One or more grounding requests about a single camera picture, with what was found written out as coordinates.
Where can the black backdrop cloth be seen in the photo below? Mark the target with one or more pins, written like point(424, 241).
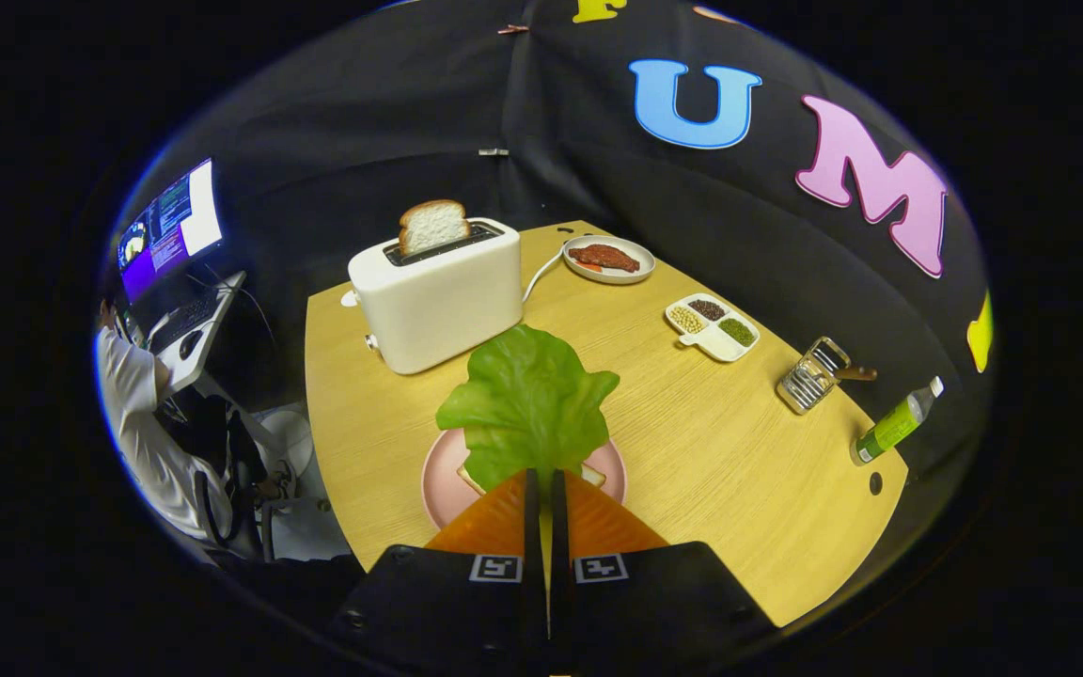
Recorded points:
point(391, 113)

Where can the pink clip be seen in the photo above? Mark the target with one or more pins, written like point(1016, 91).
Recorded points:
point(513, 29)

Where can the orange tomato slice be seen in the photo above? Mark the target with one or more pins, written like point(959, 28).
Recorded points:
point(590, 268)

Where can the computer monitor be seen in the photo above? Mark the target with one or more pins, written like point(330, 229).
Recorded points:
point(170, 230)

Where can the black computer mouse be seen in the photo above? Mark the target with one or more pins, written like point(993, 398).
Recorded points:
point(191, 344)

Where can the white round plate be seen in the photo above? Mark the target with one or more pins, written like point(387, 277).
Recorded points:
point(635, 275)

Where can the brown meat slice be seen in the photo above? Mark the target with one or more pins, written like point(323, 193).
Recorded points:
point(605, 257)

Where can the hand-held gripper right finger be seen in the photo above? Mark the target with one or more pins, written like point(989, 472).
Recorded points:
point(557, 527)

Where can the white computer desk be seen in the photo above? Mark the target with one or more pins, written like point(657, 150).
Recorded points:
point(212, 348)

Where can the pile of brown beans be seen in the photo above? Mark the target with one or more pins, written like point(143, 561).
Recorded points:
point(708, 309)

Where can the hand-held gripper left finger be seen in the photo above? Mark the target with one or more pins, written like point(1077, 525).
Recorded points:
point(532, 517)

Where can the white bread slice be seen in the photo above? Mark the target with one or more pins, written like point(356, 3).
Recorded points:
point(433, 226)

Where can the pile of green beans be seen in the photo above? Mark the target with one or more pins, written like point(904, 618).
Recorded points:
point(737, 331)

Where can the pile of yellow beans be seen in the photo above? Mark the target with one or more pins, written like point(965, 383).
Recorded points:
point(687, 320)

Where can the green lettuce leaf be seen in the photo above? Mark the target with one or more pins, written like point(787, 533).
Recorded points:
point(527, 404)

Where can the black keyboard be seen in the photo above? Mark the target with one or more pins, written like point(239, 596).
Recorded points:
point(186, 322)

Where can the white toaster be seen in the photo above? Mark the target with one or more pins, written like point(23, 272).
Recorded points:
point(438, 301)

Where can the green bottle white cap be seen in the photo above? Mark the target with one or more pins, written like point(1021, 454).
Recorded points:
point(889, 428)

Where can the pink plate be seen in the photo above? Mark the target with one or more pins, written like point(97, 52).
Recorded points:
point(443, 484)

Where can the white divided dish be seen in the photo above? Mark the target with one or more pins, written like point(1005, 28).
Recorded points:
point(718, 343)

